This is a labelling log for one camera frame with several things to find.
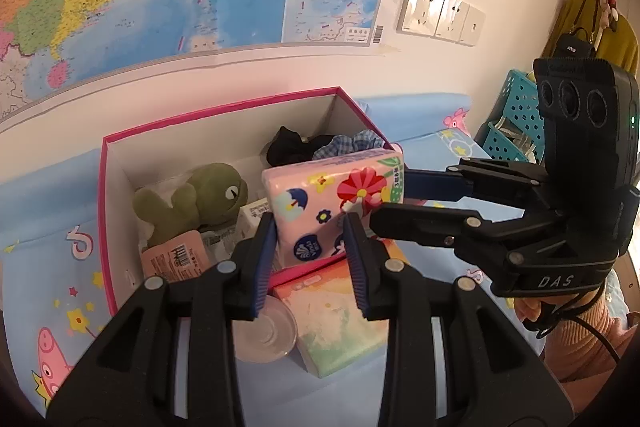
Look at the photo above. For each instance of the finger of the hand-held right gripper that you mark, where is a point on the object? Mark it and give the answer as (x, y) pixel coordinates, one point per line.
(425, 224)
(430, 184)

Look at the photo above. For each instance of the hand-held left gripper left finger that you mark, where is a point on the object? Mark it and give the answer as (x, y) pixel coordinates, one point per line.
(265, 267)

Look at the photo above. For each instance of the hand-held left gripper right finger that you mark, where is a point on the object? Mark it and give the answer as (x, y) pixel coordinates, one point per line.
(355, 267)

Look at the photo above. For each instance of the white barcode packet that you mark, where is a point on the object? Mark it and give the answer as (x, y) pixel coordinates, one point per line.
(250, 214)

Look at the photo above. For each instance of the pink floral tissue pack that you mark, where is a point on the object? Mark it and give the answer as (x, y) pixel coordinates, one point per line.
(320, 202)

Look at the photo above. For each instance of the pink spout pouch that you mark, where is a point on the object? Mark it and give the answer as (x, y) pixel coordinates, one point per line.
(175, 257)

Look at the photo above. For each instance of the green plush toy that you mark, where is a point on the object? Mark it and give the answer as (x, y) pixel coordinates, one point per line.
(200, 202)

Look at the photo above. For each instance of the blue checked scrunchie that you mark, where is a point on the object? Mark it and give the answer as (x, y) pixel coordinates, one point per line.
(345, 143)

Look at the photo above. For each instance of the pink cardboard box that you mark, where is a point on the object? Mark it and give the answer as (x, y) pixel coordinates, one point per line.
(200, 142)

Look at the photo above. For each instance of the person's right forearm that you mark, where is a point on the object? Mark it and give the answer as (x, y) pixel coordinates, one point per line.
(590, 347)

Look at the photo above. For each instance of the person's right hand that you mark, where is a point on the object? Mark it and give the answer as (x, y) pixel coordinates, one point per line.
(527, 309)

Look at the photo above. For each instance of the pastel rainbow tissue pack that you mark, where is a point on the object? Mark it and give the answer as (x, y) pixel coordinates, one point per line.
(330, 322)

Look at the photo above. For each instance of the white plastic bottle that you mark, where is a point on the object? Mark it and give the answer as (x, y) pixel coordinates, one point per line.
(265, 332)

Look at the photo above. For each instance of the teal plastic basket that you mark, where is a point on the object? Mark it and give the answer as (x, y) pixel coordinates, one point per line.
(520, 102)
(505, 142)

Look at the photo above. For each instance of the black scrunchie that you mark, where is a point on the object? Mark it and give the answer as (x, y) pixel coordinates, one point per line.
(290, 149)

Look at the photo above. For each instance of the black hanging bag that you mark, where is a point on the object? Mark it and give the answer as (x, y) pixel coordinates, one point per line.
(572, 44)

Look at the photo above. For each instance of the yellow hanging garment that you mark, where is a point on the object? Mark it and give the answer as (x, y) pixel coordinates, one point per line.
(575, 17)

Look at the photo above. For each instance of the blue cartoon pig blanket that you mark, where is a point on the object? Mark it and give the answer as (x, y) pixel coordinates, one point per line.
(50, 217)

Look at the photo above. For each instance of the white wall socket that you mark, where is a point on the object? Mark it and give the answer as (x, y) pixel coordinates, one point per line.
(473, 26)
(420, 7)
(452, 18)

